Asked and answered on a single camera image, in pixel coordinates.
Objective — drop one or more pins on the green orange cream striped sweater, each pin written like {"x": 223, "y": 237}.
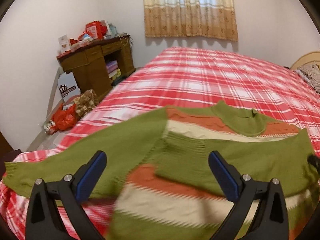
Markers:
{"x": 158, "y": 172}

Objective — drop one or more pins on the beige patterned window curtain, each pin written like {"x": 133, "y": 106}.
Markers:
{"x": 190, "y": 18}

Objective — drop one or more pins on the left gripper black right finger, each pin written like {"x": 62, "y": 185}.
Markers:
{"x": 270, "y": 220}

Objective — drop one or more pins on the white printed cardboard box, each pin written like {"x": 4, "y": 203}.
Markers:
{"x": 67, "y": 86}

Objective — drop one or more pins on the red plaid bed sheet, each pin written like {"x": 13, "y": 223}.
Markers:
{"x": 186, "y": 78}

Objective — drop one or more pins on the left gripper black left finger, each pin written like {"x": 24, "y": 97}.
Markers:
{"x": 43, "y": 218}

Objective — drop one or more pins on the cream wooden headboard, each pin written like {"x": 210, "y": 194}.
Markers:
{"x": 312, "y": 57}

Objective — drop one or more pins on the red gift box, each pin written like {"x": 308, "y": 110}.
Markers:
{"x": 96, "y": 29}

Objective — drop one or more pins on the brown patterned bag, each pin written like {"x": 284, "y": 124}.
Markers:
{"x": 85, "y": 103}

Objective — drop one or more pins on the white greeting card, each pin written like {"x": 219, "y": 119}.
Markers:
{"x": 64, "y": 44}

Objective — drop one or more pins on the red plastic bag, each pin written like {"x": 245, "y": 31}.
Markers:
{"x": 64, "y": 119}

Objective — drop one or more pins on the grey striped pillow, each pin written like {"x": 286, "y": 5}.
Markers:
{"x": 310, "y": 73}

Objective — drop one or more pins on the stacked books in desk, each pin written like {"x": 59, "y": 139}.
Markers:
{"x": 113, "y": 70}

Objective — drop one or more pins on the dark brown wooden desk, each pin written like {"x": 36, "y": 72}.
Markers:
{"x": 88, "y": 63}

